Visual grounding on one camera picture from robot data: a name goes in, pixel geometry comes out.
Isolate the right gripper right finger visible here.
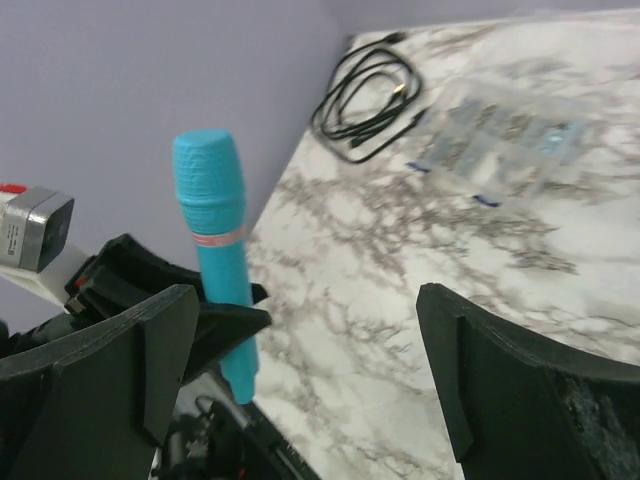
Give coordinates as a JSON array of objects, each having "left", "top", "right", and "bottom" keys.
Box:
[{"left": 416, "top": 283, "right": 639, "bottom": 479}]

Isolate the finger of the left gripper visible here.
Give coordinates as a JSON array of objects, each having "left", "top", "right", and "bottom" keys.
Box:
[{"left": 182, "top": 281, "right": 272, "bottom": 385}]

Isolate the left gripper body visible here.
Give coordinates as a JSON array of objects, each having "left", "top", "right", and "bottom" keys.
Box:
[{"left": 1, "top": 234, "right": 200, "bottom": 358}]

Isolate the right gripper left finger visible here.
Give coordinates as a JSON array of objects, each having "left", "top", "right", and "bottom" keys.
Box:
[{"left": 1, "top": 285, "right": 199, "bottom": 479}]

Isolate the blue microphone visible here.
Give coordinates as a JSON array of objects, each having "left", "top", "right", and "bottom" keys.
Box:
[{"left": 172, "top": 128, "right": 260, "bottom": 405}]

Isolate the clear plastic screw box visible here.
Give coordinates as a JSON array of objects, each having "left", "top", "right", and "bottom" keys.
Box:
[{"left": 404, "top": 29, "right": 640, "bottom": 209}]

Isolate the coiled black usb cable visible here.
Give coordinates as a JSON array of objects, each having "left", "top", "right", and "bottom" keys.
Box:
[{"left": 310, "top": 30, "right": 426, "bottom": 166}]

